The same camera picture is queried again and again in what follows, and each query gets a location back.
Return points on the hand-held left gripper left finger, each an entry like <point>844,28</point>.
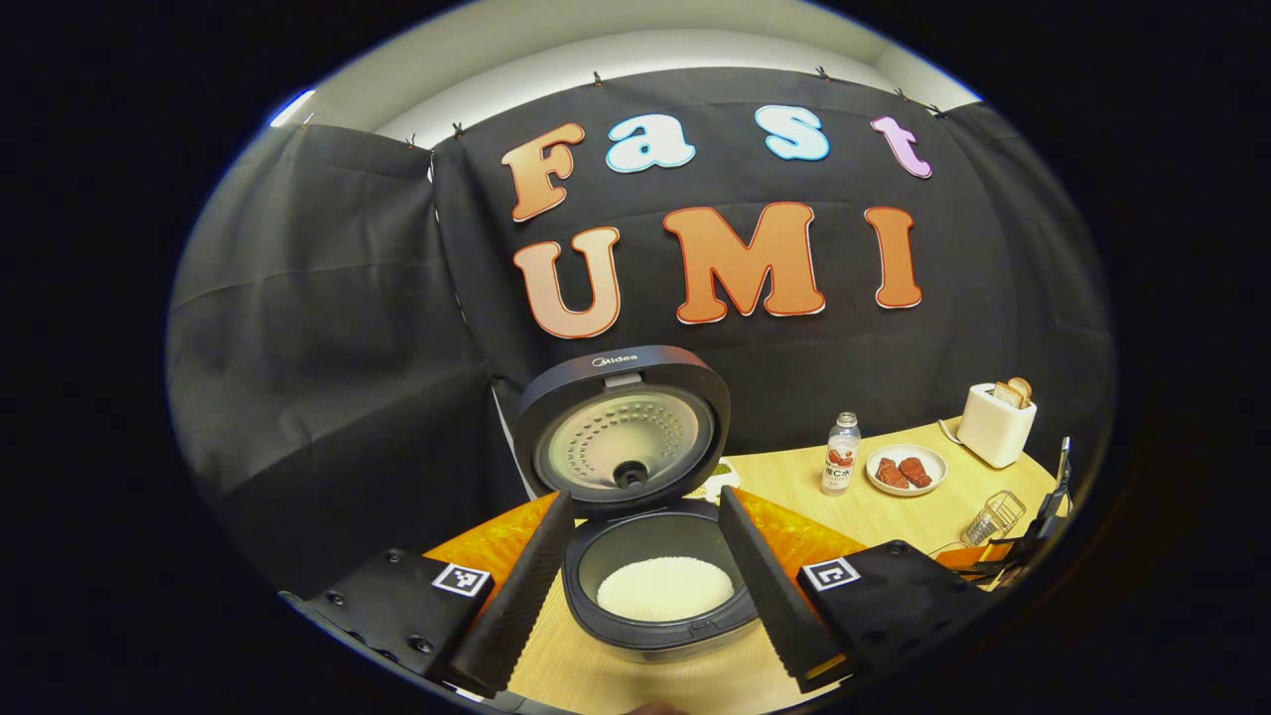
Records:
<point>516,606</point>

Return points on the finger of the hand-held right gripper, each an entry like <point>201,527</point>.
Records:
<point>963,557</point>

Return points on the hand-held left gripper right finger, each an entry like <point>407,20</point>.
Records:
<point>775,596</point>

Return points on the clear chopstick holder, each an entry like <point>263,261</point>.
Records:
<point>993,518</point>

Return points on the white rice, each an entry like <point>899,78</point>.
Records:
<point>665,588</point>

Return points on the dark grey rice cooker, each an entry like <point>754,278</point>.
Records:
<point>556,397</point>

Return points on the red meat piece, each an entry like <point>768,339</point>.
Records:
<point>917,471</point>
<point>891,473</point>

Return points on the white round plate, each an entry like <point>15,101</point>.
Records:
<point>935,459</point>

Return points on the white toaster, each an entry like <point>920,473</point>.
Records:
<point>993,429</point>

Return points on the white divided seasoning dish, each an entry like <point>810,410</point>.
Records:
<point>725,484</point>

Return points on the toasted bread slice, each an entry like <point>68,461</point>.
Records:
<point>1008,394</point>
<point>1023,386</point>

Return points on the clear drink bottle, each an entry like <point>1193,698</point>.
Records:
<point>841,467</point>

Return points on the black backdrop cloth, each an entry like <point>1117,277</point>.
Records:
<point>328,328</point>

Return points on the rectangular ceiling light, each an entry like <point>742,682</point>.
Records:
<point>291,107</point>

